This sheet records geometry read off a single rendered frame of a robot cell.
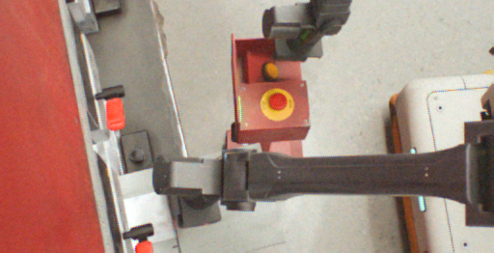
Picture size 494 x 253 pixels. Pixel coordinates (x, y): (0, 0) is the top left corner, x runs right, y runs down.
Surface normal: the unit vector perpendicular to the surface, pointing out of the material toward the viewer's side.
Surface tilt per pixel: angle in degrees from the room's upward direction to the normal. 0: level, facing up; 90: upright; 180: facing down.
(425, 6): 0
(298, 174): 46
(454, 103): 0
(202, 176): 25
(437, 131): 0
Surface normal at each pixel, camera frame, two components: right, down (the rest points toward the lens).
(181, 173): 0.41, -0.11
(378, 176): -0.69, -0.12
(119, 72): 0.03, -0.29
